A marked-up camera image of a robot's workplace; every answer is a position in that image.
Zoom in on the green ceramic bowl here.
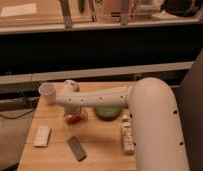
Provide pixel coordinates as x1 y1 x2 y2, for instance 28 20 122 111
94 107 122 121

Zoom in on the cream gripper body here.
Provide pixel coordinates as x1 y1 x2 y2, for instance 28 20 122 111
65 107 88 121

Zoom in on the white tube bottle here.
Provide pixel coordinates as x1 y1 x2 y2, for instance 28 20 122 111
121 115 134 155

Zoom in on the black cable on floor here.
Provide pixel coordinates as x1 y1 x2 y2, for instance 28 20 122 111
0 108 37 121

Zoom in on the white rectangular sponge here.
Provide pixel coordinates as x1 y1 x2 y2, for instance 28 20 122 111
33 126 51 147

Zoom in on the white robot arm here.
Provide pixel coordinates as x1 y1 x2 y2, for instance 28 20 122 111
55 77 190 171

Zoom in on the grey rectangular block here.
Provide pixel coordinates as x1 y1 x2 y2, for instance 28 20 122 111
67 136 87 161

